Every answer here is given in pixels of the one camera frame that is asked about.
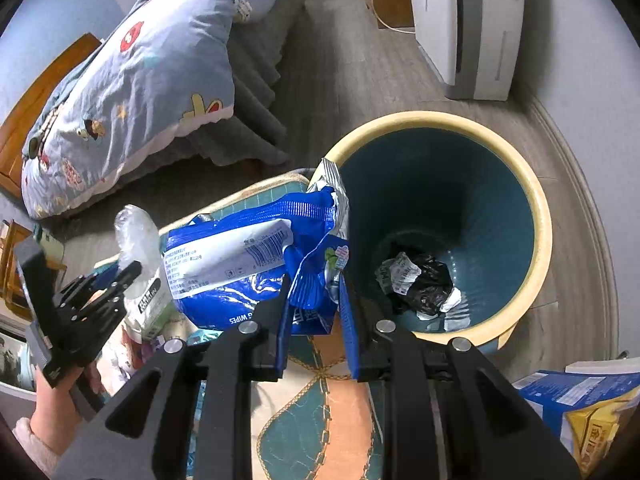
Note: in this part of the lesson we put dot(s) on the teal and orange patterned mat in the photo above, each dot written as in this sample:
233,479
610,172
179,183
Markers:
310,410

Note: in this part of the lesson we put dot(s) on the small white paper scrap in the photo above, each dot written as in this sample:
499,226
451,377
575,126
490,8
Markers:
450,302

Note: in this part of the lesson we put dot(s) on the person's left forearm pink sleeve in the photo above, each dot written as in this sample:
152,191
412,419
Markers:
32,447

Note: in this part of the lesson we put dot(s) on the crumpled white printed paper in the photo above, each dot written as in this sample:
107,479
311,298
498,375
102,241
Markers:
402,270

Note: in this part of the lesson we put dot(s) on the blue wipes packet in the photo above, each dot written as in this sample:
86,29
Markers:
225,260

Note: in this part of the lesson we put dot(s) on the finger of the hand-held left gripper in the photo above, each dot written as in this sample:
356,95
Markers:
112,282
102,322

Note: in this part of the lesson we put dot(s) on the wooden headboard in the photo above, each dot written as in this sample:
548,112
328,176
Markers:
35,105

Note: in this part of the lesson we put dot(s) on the person's left hand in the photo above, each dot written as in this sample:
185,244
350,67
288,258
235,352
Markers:
55,410

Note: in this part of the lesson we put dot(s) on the blue white printed bag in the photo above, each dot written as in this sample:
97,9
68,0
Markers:
565,387

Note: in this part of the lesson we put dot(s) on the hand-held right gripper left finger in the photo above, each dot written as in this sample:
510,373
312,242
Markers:
270,345

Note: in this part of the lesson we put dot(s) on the blue bin with cream rim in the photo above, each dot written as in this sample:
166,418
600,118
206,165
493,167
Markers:
500,200

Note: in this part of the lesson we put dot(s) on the yellow packet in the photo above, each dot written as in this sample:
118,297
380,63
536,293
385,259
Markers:
600,430

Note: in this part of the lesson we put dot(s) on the clear plastic packet dark label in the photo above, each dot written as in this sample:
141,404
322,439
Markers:
137,235

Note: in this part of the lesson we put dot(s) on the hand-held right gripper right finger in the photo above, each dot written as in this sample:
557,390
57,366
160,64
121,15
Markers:
349,340

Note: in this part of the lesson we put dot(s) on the white standing appliance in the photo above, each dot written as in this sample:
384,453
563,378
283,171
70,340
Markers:
480,25

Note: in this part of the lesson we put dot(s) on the grey bed skirt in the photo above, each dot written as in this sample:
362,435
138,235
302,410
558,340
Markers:
265,70

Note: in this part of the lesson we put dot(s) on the crumpled black plastic bag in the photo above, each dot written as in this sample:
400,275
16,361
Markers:
430,285

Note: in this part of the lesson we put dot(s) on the bed with blue duvet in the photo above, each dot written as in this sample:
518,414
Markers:
150,85

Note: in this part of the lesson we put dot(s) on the small wooden furniture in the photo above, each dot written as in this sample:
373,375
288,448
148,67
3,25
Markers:
10,270

